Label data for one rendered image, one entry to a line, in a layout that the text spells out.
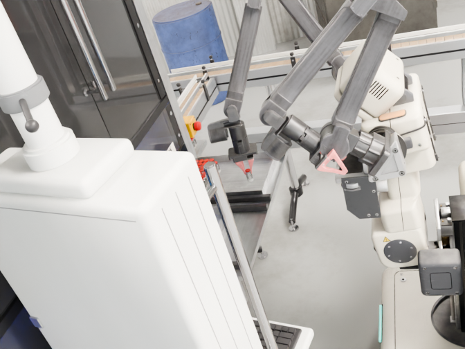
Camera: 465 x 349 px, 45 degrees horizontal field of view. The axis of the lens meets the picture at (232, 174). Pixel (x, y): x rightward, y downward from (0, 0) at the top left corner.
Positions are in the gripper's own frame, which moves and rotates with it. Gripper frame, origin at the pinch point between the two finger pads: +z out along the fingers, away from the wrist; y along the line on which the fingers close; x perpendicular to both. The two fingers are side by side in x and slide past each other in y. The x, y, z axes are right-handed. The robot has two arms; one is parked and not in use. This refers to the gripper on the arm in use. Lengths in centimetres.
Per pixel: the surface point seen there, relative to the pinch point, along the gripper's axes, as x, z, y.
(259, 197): 7.2, 7.2, -2.1
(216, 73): -110, 3, 13
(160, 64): -32, -35, 25
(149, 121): -11.4, -22.2, 31.0
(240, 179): -10.1, 8.8, 4.5
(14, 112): 83, -72, 28
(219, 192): 78, -44, -1
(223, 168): -20.6, 8.9, 11.0
